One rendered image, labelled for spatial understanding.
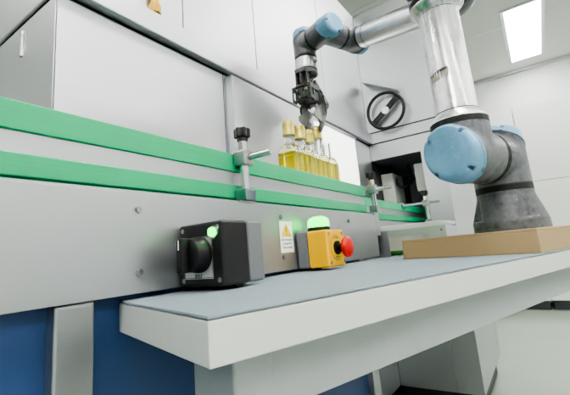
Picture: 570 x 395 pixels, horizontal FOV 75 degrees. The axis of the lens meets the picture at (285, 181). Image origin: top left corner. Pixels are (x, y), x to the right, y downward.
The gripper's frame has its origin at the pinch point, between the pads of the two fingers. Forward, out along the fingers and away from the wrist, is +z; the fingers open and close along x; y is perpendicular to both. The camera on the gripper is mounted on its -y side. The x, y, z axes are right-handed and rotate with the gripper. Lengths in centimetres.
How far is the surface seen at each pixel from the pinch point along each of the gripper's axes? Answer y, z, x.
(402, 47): -88, -65, 10
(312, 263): 42, 41, 19
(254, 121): 17.4, -2.0, -11.7
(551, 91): -408, -118, 90
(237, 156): 57, 22, 15
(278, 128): 4.5, -2.8, -11.8
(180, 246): 74, 37, 20
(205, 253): 72, 38, 22
